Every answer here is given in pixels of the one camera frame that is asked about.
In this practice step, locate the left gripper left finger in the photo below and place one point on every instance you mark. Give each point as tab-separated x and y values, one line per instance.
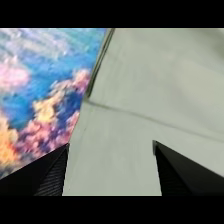
46	176

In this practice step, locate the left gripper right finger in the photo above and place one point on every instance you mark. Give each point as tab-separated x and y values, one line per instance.
181	175

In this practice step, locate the pale grey-green garment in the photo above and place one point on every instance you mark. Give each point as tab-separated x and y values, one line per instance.
143	100

